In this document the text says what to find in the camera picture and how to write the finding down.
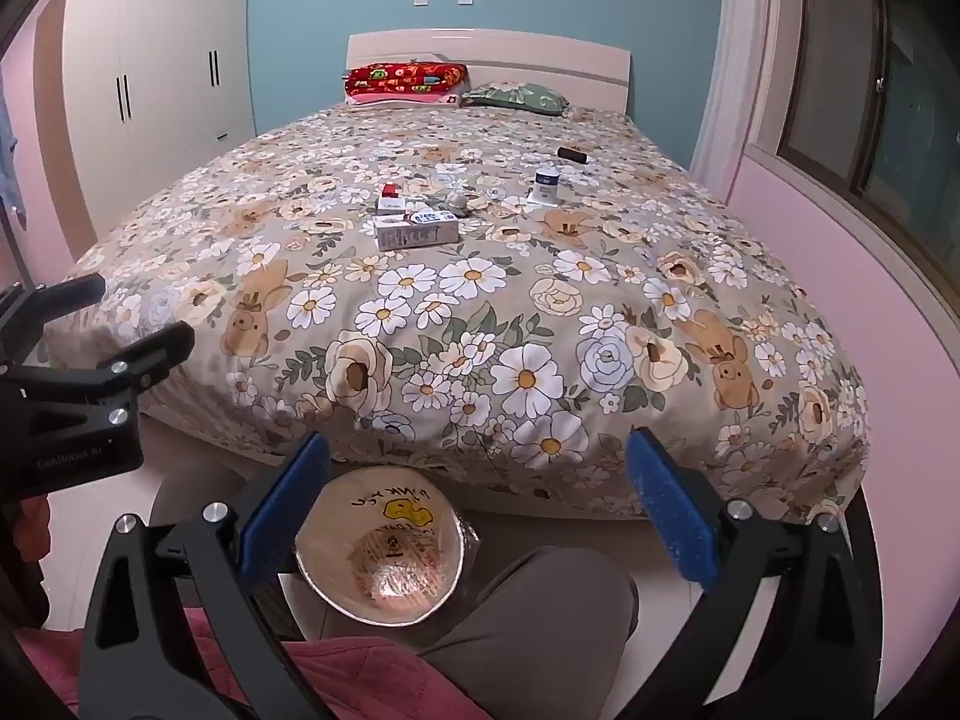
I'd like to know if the hanging blue cloth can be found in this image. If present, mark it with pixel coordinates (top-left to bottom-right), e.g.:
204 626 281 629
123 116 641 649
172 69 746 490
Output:
0 82 20 230

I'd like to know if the red patterned pillow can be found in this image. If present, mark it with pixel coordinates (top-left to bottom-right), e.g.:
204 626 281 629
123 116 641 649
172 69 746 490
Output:
345 62 470 107

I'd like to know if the white wardrobe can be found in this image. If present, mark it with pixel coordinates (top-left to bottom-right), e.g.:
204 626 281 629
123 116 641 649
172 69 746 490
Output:
60 0 257 239

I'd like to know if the white bed frame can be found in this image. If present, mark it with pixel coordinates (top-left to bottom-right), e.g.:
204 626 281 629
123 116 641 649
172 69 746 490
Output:
345 28 633 118

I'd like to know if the bin with plastic bag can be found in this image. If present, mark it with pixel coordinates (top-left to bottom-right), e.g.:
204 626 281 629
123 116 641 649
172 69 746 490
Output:
292 466 481 625

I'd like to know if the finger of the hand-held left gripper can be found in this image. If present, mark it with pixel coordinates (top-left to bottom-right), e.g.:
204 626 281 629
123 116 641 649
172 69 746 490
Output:
41 320 196 421
0 274 107 362

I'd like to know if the white carton box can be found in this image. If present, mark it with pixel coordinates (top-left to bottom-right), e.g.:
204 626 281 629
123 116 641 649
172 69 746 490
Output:
373 208 461 252

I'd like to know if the person's grey trouser leg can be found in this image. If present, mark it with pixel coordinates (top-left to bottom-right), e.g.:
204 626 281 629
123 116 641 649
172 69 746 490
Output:
300 546 640 720

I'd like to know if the dark framed window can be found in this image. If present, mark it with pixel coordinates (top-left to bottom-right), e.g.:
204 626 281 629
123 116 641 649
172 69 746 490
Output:
775 0 960 287

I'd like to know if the white and blue jar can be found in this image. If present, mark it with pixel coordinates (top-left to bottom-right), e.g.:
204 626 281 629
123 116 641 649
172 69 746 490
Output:
527 166 563 207

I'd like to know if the white curtain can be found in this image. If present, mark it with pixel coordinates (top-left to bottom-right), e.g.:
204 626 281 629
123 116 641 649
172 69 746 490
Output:
688 0 805 185

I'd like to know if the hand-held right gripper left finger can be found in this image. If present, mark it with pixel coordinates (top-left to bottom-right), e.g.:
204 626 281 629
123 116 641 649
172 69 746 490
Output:
79 431 331 720

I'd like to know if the floral bedsheet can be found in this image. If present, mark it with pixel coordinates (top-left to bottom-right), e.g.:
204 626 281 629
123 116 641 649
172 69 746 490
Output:
45 100 872 527

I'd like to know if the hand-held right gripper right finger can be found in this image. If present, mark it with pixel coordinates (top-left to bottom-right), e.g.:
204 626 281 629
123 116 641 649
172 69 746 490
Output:
626 427 878 720

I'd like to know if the pink quilted clothing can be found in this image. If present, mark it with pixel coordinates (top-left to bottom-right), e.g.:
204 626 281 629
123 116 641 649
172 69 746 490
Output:
15 606 492 720

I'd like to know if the green floral pillow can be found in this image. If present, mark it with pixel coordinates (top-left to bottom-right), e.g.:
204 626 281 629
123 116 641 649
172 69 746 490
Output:
461 82 571 117

